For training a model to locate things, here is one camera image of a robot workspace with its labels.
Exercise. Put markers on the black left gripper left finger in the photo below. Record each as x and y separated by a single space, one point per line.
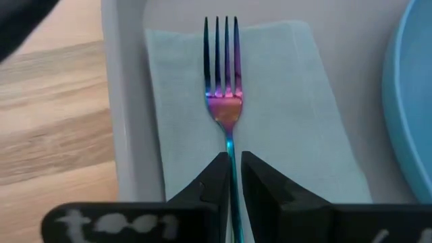
189 219

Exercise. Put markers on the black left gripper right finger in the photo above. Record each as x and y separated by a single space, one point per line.
303 219

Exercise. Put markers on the pale teal cloth napkin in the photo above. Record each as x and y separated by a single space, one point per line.
287 118

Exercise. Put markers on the iridescent rainbow metal fork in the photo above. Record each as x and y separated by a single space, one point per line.
225 111

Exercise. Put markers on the large grey plastic tray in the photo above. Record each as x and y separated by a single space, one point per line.
128 118

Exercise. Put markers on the blue round plate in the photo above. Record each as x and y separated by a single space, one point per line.
411 101

